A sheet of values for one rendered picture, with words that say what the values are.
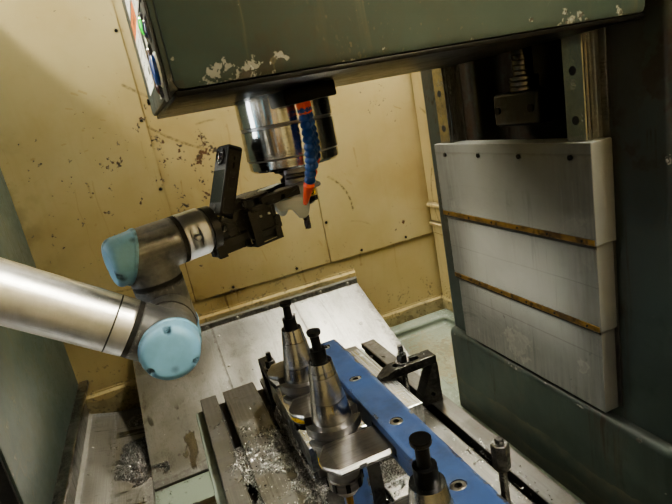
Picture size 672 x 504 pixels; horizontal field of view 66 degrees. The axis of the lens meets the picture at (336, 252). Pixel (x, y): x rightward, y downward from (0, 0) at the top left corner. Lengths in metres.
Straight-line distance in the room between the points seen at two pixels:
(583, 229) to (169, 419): 1.33
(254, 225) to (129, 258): 0.20
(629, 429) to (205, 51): 0.97
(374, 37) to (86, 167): 1.40
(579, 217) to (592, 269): 0.10
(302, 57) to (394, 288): 1.70
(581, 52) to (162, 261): 0.72
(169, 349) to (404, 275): 1.65
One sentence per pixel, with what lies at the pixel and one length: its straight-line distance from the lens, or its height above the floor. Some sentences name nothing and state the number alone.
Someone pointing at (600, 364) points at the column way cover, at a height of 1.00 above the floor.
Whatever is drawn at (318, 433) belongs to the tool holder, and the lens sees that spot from 0.58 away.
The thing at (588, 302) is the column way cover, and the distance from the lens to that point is 1.05.
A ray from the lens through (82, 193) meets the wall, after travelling 1.91.
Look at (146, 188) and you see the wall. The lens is 1.90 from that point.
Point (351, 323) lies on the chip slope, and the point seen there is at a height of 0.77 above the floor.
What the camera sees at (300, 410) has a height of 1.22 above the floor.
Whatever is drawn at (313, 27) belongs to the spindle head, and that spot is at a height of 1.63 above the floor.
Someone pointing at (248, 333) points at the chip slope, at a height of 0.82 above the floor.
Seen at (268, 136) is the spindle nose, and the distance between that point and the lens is 0.85.
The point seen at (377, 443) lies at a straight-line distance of 0.56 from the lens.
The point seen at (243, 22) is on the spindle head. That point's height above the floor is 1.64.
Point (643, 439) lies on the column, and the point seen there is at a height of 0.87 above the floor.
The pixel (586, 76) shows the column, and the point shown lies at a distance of 0.96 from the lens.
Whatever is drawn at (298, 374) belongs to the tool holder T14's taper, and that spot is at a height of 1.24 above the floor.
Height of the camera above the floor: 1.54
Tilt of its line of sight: 15 degrees down
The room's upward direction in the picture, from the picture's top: 11 degrees counter-clockwise
